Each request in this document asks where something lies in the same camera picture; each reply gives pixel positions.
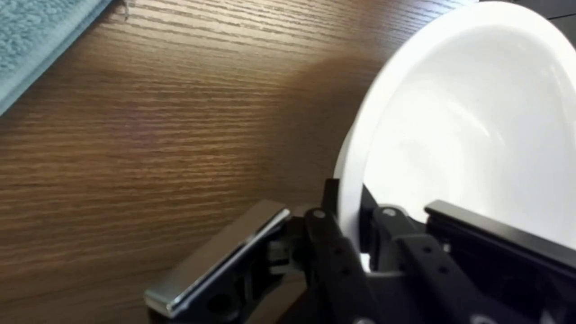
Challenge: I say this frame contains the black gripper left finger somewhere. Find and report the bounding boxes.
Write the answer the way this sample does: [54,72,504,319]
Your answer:
[142,176,379,324]

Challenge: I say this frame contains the light blue folded towel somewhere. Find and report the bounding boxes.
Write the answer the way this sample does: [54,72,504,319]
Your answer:
[0,0,113,117]

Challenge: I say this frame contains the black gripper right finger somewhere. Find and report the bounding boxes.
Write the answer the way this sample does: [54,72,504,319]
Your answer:
[358,185,576,324]

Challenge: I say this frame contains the white bowl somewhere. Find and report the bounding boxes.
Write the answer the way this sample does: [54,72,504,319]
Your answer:
[331,0,576,272]

